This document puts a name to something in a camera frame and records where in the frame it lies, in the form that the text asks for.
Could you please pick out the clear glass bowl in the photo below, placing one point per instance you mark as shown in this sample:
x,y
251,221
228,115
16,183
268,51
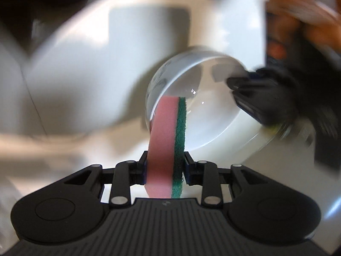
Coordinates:
x,y
210,120

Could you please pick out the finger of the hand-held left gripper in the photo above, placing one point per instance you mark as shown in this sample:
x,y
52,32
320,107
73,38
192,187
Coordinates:
x,y
239,85
258,73

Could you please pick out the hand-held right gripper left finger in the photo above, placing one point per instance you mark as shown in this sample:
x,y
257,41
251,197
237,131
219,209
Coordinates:
x,y
142,171

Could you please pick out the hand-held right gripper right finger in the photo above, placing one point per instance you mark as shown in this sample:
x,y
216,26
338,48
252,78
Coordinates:
x,y
189,173

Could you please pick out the pink and green sponge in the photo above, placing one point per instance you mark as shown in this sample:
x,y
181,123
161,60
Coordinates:
x,y
162,138

